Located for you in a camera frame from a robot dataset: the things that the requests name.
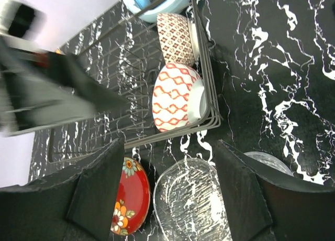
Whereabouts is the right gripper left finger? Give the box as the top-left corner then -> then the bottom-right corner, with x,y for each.
1,139 -> 124,240

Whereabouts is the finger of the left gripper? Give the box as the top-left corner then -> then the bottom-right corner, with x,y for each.
1,36 -> 127,136

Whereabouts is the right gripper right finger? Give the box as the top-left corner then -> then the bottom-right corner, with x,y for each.
214,140 -> 334,240

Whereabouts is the red floral plate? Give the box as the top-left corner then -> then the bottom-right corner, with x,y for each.
110,157 -> 151,236

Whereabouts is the orange patterned white bowl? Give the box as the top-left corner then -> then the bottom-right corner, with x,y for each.
152,62 -> 207,132

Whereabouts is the brown patterned bowl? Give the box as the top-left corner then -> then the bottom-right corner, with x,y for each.
157,13 -> 199,67

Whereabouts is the clear glass mug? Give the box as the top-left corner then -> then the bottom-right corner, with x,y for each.
244,151 -> 294,177

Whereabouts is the clear glass plate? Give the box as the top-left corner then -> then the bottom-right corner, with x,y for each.
153,158 -> 232,241

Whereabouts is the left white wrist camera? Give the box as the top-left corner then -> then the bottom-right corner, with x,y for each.
1,0 -> 46,40

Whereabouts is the grey wire dish rack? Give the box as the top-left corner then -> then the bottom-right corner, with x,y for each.
46,0 -> 222,163

